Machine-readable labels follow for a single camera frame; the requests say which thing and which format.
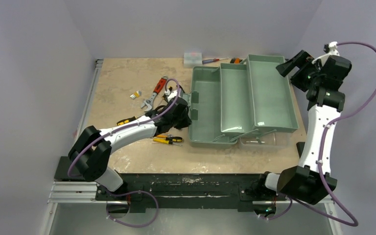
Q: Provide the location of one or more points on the black corner block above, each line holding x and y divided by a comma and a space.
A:
61, 173
300, 147

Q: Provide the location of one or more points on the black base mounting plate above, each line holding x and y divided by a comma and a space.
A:
241, 192

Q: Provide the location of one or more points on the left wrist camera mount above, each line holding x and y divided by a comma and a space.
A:
171, 93

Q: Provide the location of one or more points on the yellow black utility knife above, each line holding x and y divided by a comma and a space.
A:
170, 138

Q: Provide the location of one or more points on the small yellow hex key set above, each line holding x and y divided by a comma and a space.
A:
135, 95

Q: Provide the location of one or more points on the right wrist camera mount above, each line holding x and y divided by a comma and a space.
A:
330, 49

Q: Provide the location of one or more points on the red blue small screwdriver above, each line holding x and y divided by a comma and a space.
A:
213, 60

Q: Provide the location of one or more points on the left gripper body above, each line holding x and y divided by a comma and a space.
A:
181, 123

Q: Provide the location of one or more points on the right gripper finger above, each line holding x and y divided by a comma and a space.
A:
302, 60
285, 68

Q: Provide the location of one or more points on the aluminium rail frame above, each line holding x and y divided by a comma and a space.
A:
79, 213

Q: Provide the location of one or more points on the red adjustable wrench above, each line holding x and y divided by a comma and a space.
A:
148, 103

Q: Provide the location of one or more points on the green plastic tool box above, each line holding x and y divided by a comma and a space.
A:
234, 102

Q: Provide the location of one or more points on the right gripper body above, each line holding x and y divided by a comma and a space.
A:
297, 64

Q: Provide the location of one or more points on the left black corner block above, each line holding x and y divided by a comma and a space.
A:
61, 173

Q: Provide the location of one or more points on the long black yellow screwdriver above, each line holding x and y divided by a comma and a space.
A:
126, 120

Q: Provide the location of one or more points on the right black corner block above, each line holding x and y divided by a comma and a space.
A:
300, 147

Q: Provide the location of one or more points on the small clear parts box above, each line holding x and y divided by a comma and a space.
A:
192, 59

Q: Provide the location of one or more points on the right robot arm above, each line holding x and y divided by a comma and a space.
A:
320, 78

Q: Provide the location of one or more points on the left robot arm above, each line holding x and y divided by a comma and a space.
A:
91, 152

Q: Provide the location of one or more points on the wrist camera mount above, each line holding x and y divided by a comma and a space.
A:
330, 49
171, 93

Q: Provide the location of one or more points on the yellow precision screwdriver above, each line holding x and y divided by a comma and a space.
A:
166, 142

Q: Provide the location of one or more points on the orange black small tool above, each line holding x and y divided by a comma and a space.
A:
236, 60

